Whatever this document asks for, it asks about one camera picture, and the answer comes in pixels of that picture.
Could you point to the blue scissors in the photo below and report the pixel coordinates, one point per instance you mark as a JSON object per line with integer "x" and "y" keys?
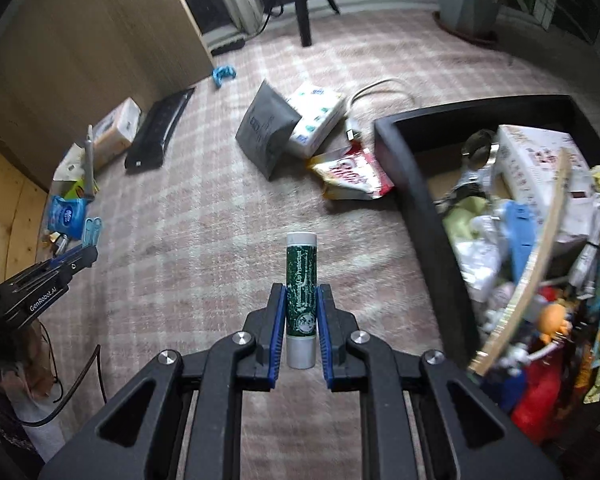
{"x": 223, "y": 75}

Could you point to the white paper receipt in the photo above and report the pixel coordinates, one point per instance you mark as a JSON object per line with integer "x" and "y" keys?
{"x": 67, "y": 165}

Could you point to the blue wet wipes pack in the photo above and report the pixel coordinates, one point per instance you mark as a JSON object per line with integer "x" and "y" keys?
{"x": 67, "y": 215}

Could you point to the pine wood board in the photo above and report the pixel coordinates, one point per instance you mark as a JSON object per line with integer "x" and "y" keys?
{"x": 15, "y": 195}

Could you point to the light blue clothespin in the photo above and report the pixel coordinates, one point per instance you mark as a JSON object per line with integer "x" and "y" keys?
{"x": 91, "y": 230}

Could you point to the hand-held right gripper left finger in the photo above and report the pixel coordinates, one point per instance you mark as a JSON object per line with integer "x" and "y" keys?
{"x": 275, "y": 340}

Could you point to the blue plastic item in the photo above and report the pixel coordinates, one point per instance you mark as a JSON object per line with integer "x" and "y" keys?
{"x": 520, "y": 230}

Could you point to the white printed box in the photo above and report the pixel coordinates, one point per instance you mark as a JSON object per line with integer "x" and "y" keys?
{"x": 535, "y": 160}

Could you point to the orange toy figure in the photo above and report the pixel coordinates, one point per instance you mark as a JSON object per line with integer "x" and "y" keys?
{"x": 552, "y": 320}

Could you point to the orange tissue pack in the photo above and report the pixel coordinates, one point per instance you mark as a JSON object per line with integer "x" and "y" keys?
{"x": 115, "y": 132}

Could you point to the light wood cabinet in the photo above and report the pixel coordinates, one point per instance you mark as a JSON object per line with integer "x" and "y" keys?
{"x": 80, "y": 60}

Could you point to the checked beige rug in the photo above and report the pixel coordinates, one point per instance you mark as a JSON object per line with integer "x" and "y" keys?
{"x": 230, "y": 240}

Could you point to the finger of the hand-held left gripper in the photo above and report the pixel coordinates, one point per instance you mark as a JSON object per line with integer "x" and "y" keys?
{"x": 65, "y": 260}
{"x": 85, "y": 257}

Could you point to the black flat pouch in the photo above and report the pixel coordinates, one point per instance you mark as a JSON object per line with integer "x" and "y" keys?
{"x": 157, "y": 130}

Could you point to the grey pouch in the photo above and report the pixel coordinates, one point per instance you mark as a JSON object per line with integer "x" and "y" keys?
{"x": 265, "y": 130}

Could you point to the shiny silver object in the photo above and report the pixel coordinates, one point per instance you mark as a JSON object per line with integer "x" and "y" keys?
{"x": 477, "y": 152}

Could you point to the curved wooden strip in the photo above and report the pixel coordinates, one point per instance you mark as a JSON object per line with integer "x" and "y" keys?
{"x": 535, "y": 265}

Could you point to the grey potted plant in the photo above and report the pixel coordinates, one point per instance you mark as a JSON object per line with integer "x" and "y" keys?
{"x": 467, "y": 5}

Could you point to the black light stand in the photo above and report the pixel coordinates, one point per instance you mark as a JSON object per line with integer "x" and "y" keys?
{"x": 304, "y": 20}

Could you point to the red snack packet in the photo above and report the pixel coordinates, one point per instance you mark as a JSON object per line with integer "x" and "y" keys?
{"x": 350, "y": 172}

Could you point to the green lip balm tube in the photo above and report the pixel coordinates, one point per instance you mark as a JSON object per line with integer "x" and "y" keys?
{"x": 301, "y": 285}

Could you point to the red plastic bag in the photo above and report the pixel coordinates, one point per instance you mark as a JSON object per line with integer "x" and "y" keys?
{"x": 545, "y": 400}

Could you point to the white tissue pack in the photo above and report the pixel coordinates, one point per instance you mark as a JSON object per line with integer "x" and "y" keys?
{"x": 315, "y": 120}

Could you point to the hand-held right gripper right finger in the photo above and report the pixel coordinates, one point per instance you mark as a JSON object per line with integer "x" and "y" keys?
{"x": 326, "y": 340}

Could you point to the person's left hand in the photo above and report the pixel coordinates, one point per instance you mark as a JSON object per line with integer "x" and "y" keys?
{"x": 22, "y": 370}

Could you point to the black storage bin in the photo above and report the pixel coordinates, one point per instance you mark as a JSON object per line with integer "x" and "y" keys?
{"x": 420, "y": 185}

